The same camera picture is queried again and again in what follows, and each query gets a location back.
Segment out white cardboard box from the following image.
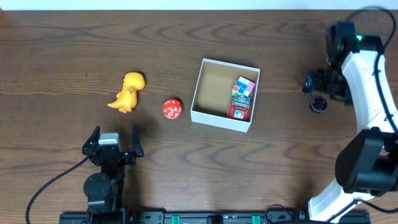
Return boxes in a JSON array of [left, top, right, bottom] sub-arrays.
[[190, 58, 261, 133]]

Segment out small black round cap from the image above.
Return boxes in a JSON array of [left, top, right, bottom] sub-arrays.
[[310, 97, 328, 114]]

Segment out red ball with white letters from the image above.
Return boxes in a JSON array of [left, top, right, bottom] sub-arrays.
[[162, 99, 183, 119]]

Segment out orange toy dinosaur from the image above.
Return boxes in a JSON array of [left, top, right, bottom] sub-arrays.
[[108, 72, 146, 113]]

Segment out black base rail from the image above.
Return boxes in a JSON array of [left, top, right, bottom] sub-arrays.
[[58, 208, 371, 224]]

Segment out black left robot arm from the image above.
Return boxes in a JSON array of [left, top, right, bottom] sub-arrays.
[[82, 126, 144, 212]]

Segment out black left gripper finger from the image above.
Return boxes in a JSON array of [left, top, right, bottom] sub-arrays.
[[89, 126, 100, 146], [131, 124, 141, 149]]

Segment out multicoloured puzzle cube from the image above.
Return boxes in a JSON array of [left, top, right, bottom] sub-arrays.
[[231, 77, 256, 98]]

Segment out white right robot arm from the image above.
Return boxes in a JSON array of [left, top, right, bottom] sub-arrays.
[[252, 20, 397, 223]]

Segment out red toy robot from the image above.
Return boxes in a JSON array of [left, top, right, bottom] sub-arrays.
[[227, 95, 251, 121]]

